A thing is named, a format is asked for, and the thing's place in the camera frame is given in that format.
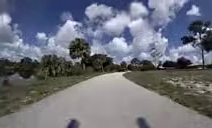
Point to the palm tree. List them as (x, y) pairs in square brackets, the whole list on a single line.
[(79, 49)]

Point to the pale concrete path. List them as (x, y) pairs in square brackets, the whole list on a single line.
[(104, 100)]

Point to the distant row of trees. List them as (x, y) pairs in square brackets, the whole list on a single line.
[(157, 64)]

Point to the row of bushes and trees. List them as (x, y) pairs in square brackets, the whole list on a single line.
[(50, 66)]

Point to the robot's own part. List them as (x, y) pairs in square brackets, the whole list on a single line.
[(73, 123), (143, 123)]

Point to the grass with sandy patches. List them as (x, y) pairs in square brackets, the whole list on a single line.
[(180, 85)]

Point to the grass verge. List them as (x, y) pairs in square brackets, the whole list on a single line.
[(30, 91)]

